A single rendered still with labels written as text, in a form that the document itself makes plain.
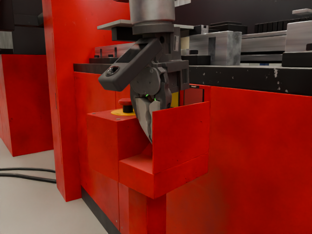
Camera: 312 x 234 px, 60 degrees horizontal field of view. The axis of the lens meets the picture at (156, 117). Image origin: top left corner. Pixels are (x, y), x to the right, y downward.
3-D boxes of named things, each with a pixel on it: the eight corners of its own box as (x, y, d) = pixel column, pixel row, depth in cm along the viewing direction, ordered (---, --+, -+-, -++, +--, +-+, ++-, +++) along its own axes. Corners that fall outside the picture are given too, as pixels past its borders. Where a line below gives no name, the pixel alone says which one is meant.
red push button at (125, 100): (114, 115, 58) (114, 98, 57) (129, 112, 60) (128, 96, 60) (126, 118, 55) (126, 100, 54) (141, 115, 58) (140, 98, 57)
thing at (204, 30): (165, 39, 103) (165, 30, 102) (172, 39, 104) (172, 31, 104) (201, 34, 86) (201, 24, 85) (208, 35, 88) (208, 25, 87)
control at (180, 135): (88, 167, 59) (84, 84, 55) (142, 150, 70) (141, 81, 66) (153, 200, 45) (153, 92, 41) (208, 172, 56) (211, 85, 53)
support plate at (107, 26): (97, 29, 89) (96, 26, 89) (163, 33, 103) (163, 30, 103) (120, 22, 75) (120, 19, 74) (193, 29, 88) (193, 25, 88)
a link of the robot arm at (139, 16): (151, -8, 40) (117, 1, 45) (153, 25, 41) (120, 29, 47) (183, -4, 45) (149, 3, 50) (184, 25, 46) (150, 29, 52)
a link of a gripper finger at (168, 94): (173, 123, 47) (171, 72, 44) (167, 126, 45) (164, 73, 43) (153, 119, 50) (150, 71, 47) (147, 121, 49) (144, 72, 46)
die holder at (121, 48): (95, 63, 163) (94, 47, 162) (104, 63, 167) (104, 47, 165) (134, 64, 122) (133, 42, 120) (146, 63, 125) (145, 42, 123)
